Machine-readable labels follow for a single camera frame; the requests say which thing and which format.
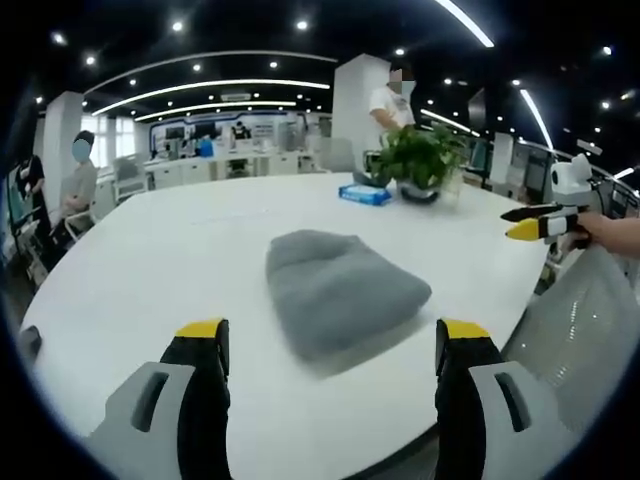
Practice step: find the blue wet wipes packet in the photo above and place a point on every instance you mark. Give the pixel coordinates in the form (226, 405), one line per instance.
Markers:
(364, 194)

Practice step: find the person's right hand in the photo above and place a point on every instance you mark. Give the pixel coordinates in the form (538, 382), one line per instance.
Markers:
(607, 232)

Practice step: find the grey mesh office chair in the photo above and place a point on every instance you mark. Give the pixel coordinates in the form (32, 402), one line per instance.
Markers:
(580, 330)

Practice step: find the grey towel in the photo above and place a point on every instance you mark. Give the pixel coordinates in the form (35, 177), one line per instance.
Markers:
(336, 295)

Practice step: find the green potted plant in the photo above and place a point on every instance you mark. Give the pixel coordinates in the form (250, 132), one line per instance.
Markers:
(419, 161)

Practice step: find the white office chair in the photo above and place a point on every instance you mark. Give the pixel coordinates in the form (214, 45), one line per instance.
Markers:
(131, 178)

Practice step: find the white square pillar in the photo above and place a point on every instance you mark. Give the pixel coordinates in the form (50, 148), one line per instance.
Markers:
(359, 102)

